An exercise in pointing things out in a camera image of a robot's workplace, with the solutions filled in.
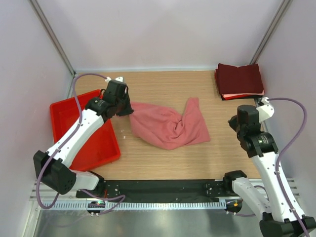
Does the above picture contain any pink t shirt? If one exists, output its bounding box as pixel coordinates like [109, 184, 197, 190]
[129, 97, 211, 150]

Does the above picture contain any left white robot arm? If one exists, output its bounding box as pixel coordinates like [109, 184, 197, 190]
[33, 77, 133, 198]

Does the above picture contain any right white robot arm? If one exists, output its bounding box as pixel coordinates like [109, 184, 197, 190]
[222, 104, 316, 237]

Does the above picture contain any pink folded shirt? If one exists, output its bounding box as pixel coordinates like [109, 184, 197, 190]
[221, 90, 265, 100]

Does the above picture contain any dark red folded shirt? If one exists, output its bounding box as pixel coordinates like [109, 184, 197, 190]
[217, 63, 264, 94]

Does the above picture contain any red plastic tray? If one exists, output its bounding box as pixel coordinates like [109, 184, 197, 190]
[47, 97, 121, 171]

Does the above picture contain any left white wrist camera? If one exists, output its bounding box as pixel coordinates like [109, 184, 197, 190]
[105, 77, 126, 85]

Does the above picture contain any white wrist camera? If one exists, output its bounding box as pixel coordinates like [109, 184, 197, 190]
[105, 77, 126, 85]
[256, 97, 275, 123]

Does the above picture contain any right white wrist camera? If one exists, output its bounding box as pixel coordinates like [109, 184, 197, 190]
[256, 97, 275, 123]

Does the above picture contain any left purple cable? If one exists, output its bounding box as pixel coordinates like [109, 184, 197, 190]
[36, 73, 126, 214]

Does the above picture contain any purple cable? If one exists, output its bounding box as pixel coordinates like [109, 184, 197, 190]
[36, 73, 126, 214]
[268, 97, 312, 237]

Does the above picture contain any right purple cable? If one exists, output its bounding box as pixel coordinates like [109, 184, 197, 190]
[268, 97, 312, 237]

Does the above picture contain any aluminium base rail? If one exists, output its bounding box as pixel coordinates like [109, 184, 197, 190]
[29, 178, 299, 201]

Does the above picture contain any slotted cable duct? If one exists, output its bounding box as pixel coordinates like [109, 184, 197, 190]
[50, 199, 226, 210]

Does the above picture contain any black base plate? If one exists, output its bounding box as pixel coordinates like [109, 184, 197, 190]
[76, 179, 244, 204]

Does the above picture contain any left aluminium frame post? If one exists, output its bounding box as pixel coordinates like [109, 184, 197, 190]
[28, 0, 76, 77]

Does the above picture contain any aluminium frame post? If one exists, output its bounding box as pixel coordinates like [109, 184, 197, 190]
[28, 0, 76, 77]
[249, 0, 293, 65]

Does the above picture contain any right aluminium frame post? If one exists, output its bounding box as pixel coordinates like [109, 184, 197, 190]
[249, 0, 293, 65]

